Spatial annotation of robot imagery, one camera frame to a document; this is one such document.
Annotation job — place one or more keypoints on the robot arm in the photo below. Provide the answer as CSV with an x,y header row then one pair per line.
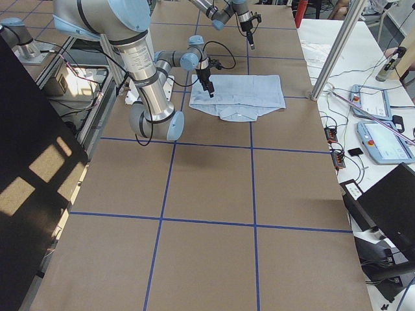
x,y
126,25
220,17

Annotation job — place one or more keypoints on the reacher grabber stick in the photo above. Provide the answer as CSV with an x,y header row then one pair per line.
x,y
371,117

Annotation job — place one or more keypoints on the green spray bottle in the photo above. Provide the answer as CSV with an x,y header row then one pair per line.
x,y
391,63

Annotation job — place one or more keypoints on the lower blue teach pendant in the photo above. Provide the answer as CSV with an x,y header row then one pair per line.
x,y
383,146

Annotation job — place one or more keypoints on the aluminium frame post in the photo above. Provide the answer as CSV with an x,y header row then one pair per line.
x,y
343,35

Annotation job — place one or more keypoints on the black monitor on stand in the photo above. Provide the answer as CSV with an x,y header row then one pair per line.
x,y
386,208

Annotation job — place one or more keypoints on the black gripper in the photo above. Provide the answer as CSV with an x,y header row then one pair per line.
x,y
203,76
246,27

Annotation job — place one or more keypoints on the light blue button-up shirt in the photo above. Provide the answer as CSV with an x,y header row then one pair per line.
x,y
239,98

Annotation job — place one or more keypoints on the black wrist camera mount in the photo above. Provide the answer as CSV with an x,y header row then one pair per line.
x,y
214,63
255,16

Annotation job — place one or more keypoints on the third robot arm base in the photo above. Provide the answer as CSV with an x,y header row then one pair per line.
x,y
16,34

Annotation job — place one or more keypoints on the blue teach pendant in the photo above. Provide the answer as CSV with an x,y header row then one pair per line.
x,y
383,146
374,100

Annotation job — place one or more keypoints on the upper blue teach pendant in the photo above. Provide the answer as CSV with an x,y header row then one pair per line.
x,y
374,100

